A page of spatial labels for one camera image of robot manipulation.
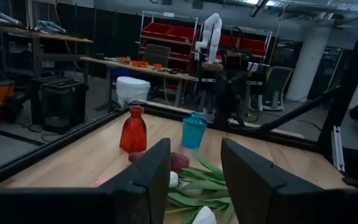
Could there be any blue glass vase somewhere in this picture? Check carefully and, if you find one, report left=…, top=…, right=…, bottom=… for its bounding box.
left=180, top=111, right=208, bottom=150

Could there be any white round pillar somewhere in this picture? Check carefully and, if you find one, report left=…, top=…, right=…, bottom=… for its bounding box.
left=286, top=24, right=334, bottom=103

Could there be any light grey office chair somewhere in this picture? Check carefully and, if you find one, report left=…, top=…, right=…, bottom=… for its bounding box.
left=257, top=65, right=294, bottom=112

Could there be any black aluminium table frame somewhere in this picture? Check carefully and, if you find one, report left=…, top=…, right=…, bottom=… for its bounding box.
left=0, top=0, right=358, bottom=190

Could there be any black cabinet box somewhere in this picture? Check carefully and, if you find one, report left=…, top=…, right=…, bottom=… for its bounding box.
left=30, top=76, right=86, bottom=134

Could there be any black equipment rack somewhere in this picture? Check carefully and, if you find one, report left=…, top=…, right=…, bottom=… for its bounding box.
left=308, top=46, right=343, bottom=100

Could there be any tall wooden bench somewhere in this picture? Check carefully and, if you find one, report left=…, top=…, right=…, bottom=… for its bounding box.
left=0, top=26, right=93, bottom=78

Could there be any metal shelf with red bins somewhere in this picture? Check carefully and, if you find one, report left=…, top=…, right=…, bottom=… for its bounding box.
left=138, top=11, right=200, bottom=72
left=219, top=26, right=273, bottom=66

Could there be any white aluminium rail piece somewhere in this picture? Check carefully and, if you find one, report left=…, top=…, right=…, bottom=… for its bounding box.
left=331, top=126, right=346, bottom=172

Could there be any long wooden workbench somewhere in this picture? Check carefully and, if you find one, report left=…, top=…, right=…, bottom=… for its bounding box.
left=79, top=55, right=200, bottom=113

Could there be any white plastic bucket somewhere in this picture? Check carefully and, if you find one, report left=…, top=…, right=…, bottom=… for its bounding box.
left=116, top=76, right=151, bottom=108

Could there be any black floor cable bundle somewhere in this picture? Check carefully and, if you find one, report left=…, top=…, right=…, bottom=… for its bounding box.
left=14, top=116, right=58, bottom=142

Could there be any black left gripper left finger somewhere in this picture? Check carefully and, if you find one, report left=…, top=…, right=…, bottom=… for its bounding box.
left=0, top=138, right=172, bottom=224

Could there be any red ribbed glass vase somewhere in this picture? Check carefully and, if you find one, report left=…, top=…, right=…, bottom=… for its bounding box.
left=119, top=105, right=147, bottom=154

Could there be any yellow hanging cable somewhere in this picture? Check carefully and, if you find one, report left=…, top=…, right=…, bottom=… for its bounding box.
left=268, top=6, right=287, bottom=66

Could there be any dark grey office chair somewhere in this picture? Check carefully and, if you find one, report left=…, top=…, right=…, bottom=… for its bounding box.
left=141, top=43, right=171, bottom=68

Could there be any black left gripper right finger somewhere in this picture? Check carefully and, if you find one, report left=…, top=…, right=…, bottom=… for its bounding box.
left=221, top=138, right=358, bottom=224

